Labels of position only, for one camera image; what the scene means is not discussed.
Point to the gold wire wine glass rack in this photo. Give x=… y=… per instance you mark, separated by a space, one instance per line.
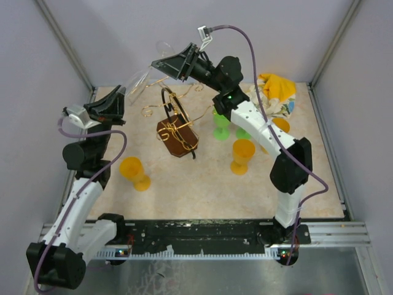
x=176 y=131

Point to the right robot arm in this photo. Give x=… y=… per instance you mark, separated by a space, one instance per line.
x=287 y=177

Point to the orange wine glass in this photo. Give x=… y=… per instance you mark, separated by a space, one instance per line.
x=131 y=168
x=279 y=122
x=243 y=151

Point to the green wine glass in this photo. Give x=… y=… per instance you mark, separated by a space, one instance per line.
x=242 y=134
x=221 y=131

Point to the green wine glass front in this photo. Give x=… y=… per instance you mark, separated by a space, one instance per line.
x=221 y=131

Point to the clear wine glass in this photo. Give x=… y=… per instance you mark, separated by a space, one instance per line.
x=138 y=82

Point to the orange wine glass right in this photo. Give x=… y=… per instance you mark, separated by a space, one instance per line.
x=279 y=122

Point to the orange wine glass left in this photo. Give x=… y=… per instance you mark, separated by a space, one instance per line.
x=131 y=168

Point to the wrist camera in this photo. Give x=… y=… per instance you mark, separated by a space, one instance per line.
x=79 y=116
x=205 y=36

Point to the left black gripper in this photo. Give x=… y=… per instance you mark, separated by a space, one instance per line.
x=100 y=111

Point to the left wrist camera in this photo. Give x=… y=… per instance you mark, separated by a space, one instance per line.
x=79 y=116

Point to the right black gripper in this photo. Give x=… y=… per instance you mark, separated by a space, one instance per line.
x=175 y=67

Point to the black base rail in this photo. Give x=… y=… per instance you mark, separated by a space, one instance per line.
x=206 y=239

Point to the orange wine glass middle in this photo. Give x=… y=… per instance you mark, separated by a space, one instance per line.
x=243 y=151

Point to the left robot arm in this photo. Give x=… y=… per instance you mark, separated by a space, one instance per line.
x=62 y=257

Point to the yellow patterned cloth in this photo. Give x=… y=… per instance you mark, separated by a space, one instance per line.
x=277 y=95

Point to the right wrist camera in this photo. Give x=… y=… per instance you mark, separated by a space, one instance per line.
x=205 y=36

